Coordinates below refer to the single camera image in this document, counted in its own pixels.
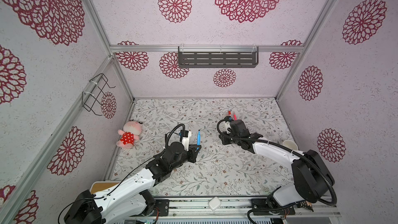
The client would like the blue highlighter pen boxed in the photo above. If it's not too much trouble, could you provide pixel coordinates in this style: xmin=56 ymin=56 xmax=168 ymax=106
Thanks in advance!
xmin=197 ymin=130 xmax=201 ymax=151

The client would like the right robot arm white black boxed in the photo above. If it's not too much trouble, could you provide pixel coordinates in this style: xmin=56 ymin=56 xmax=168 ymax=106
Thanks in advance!
xmin=216 ymin=117 xmax=337 ymax=211

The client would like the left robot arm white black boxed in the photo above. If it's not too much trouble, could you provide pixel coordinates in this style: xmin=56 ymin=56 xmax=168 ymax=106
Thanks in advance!
xmin=63 ymin=142 xmax=202 ymax=224

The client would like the pink plush toy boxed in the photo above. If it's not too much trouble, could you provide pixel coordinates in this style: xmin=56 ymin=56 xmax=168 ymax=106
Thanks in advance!
xmin=116 ymin=121 xmax=142 ymax=149

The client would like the white ceramic mug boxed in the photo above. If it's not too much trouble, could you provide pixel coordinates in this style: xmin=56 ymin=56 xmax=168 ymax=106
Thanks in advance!
xmin=282 ymin=140 xmax=299 ymax=150

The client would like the wooden tray with white rim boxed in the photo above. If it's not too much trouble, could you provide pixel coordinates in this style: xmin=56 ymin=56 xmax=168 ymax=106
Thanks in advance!
xmin=90 ymin=180 xmax=119 ymax=194

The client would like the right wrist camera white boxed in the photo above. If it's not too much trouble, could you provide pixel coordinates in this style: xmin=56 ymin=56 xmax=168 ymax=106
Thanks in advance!
xmin=224 ymin=116 xmax=233 ymax=134

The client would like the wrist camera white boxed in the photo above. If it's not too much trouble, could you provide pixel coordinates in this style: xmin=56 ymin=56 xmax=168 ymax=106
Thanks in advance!
xmin=180 ymin=130 xmax=192 ymax=151
xmin=224 ymin=116 xmax=233 ymax=134

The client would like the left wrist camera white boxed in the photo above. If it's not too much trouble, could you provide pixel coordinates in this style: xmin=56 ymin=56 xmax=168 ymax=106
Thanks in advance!
xmin=180 ymin=130 xmax=192 ymax=151

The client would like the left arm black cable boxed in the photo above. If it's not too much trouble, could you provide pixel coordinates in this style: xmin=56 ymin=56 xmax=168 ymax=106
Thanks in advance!
xmin=57 ymin=123 xmax=186 ymax=224

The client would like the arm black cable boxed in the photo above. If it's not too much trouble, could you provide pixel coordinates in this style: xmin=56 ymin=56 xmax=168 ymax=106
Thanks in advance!
xmin=217 ymin=118 xmax=338 ymax=224
xmin=57 ymin=123 xmax=186 ymax=224

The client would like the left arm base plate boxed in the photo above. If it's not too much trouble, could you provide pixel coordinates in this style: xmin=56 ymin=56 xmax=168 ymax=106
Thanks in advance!
xmin=125 ymin=198 xmax=170 ymax=217

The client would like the white plastic clip on rail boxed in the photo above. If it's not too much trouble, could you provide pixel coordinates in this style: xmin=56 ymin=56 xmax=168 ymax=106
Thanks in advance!
xmin=208 ymin=197 xmax=222 ymax=212

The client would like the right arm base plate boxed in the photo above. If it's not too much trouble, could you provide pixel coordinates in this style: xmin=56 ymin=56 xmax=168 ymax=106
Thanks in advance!
xmin=250 ymin=197 xmax=295 ymax=216

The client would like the dark grey wall shelf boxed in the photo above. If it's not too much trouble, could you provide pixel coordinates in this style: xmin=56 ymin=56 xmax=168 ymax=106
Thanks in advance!
xmin=177 ymin=47 xmax=259 ymax=68

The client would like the black wire wall rack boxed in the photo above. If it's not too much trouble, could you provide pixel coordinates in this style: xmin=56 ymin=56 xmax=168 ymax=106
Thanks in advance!
xmin=81 ymin=73 xmax=117 ymax=119

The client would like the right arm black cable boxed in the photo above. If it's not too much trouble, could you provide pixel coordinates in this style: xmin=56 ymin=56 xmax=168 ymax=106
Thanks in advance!
xmin=217 ymin=118 xmax=338 ymax=224

